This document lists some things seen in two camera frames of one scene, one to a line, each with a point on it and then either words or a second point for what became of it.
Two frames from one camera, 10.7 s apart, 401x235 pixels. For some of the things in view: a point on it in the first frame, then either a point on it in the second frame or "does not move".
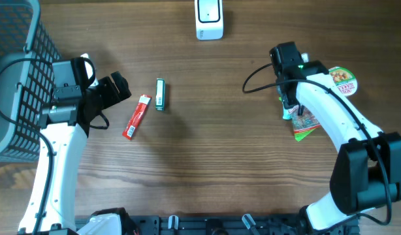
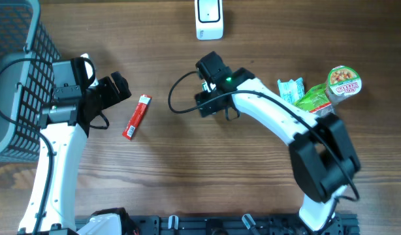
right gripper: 289,103 to 206,104
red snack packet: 136,117 does not move
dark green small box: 160,94 to 209,87
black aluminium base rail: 228,224 does not move
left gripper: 113,97 does not move
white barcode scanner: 209,17 does not move
